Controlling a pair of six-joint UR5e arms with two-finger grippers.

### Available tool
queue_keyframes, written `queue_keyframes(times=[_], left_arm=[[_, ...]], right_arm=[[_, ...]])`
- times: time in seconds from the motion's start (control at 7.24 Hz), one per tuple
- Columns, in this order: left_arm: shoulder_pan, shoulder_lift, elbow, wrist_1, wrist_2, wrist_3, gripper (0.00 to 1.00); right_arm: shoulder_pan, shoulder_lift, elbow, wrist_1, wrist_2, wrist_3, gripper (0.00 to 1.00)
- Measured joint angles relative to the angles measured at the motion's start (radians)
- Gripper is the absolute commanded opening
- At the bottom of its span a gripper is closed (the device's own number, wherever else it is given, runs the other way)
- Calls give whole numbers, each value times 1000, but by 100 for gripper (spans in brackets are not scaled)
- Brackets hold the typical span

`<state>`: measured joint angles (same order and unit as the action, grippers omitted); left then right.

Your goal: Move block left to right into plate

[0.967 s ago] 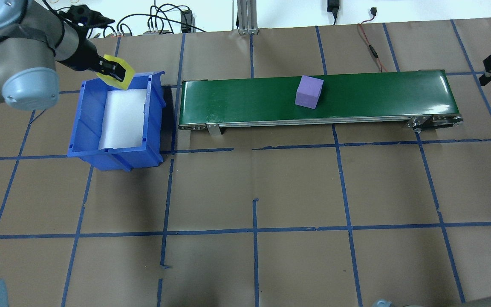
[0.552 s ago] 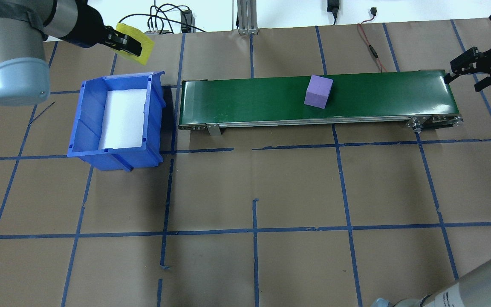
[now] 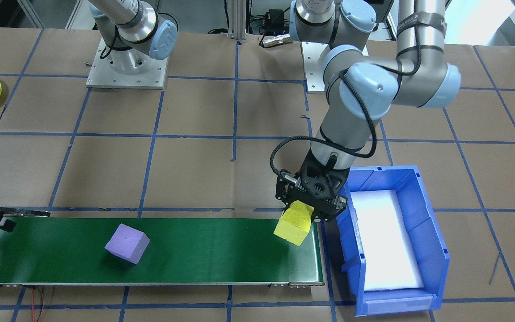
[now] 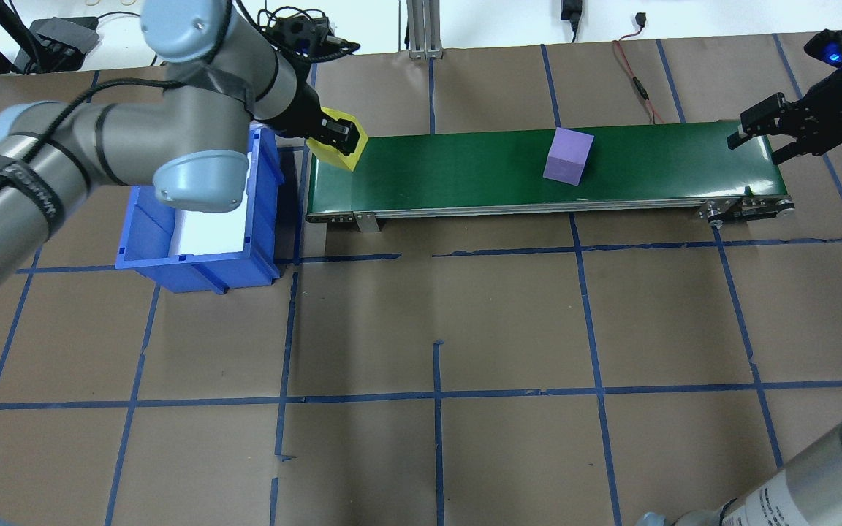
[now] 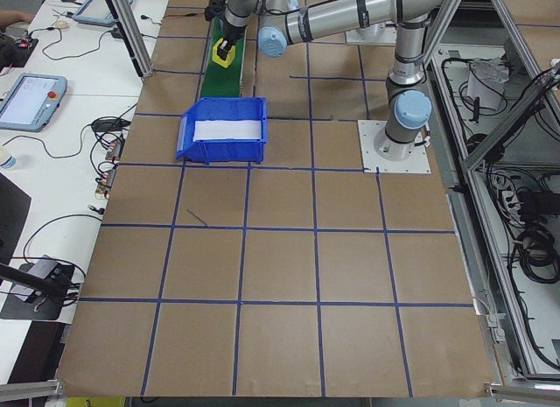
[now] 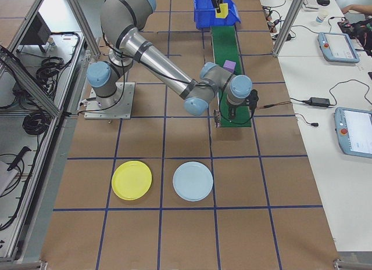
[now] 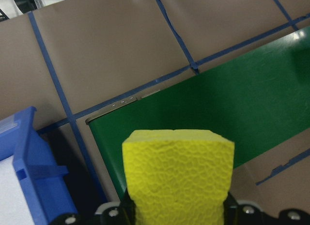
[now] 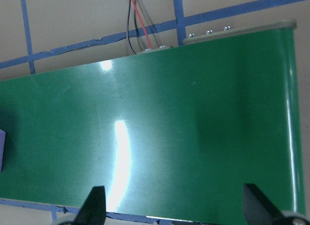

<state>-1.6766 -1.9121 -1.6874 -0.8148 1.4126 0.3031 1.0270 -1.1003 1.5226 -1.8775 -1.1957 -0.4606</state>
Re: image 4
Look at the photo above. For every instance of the yellow foam cube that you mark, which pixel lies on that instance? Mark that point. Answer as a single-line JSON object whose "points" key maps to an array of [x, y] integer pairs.
{"points": [[333, 161]]}

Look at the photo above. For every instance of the purple foam cube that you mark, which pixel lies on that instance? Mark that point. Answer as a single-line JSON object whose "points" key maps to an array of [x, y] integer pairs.
{"points": [[567, 157]]}

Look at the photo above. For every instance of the green belt conveyor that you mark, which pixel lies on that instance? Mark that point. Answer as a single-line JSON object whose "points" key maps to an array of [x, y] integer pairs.
{"points": [[465, 175]]}

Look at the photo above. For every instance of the white foam liner sheet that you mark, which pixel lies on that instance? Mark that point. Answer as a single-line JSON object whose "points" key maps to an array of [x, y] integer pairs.
{"points": [[209, 234]]}

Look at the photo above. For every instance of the black usb plug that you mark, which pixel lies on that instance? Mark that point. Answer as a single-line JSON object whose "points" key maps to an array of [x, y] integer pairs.
{"points": [[641, 20]]}

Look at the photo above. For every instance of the blue plastic storage bin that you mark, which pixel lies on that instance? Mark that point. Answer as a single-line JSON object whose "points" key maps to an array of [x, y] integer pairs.
{"points": [[194, 274]]}

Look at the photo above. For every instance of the small black plug adapter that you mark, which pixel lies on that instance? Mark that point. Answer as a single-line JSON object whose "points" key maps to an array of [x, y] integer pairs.
{"points": [[573, 11]]}

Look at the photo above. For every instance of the black stand pole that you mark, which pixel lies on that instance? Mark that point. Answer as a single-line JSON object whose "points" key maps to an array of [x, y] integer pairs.
{"points": [[12, 33]]}

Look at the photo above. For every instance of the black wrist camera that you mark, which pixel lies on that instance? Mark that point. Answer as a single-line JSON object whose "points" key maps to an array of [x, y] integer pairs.
{"points": [[834, 51], [304, 36]]}

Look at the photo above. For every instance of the aluminium profile post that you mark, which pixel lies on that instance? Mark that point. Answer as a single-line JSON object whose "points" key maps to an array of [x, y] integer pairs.
{"points": [[425, 29]]}

